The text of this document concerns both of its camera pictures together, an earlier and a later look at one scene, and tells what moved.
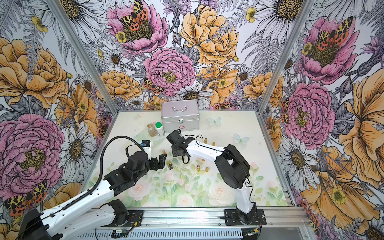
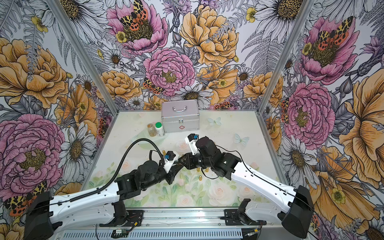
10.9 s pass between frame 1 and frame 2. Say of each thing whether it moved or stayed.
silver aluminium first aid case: stayed
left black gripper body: moved
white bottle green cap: stayed
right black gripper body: moved
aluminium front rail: stayed
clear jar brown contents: stayed
